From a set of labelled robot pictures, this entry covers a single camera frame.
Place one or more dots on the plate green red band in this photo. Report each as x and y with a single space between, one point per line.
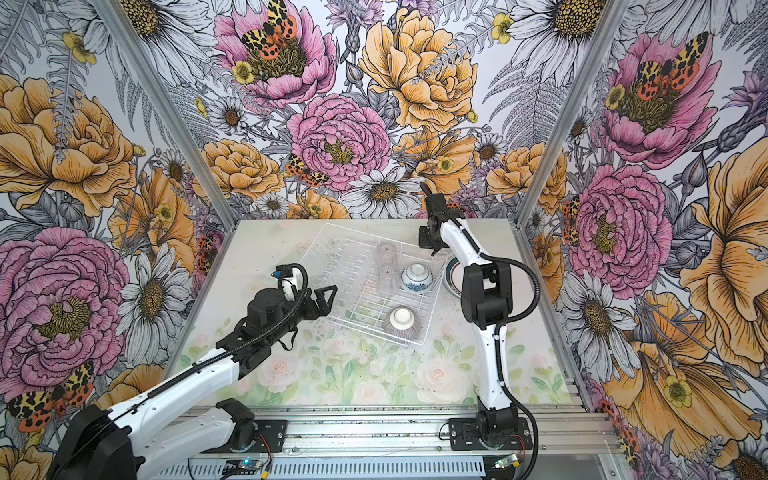
453 277

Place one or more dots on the left aluminium corner post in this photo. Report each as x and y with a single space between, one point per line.
142 64

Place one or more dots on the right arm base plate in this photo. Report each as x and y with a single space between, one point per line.
466 434

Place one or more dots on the striped brown white bowl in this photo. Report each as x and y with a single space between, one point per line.
402 321

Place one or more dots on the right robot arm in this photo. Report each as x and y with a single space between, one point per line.
486 304

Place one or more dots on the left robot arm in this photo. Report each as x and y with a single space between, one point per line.
142 436

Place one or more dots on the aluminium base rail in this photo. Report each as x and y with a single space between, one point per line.
412 443

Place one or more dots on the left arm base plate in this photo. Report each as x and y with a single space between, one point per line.
264 435

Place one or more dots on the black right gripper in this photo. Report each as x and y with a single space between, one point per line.
423 243

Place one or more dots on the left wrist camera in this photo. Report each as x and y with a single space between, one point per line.
290 281

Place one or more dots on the green circuit board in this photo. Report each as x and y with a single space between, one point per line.
246 466

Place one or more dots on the white wire dish rack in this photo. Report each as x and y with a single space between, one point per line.
345 257

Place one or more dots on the right aluminium corner post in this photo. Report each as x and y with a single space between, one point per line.
599 48

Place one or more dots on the white blue floral bowl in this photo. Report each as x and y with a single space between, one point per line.
417 278

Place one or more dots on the clear glass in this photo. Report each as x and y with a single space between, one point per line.
387 254
388 279

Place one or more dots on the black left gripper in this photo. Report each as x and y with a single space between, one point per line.
324 307

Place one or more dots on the aluminium corner post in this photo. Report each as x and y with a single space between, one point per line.
142 64
599 48

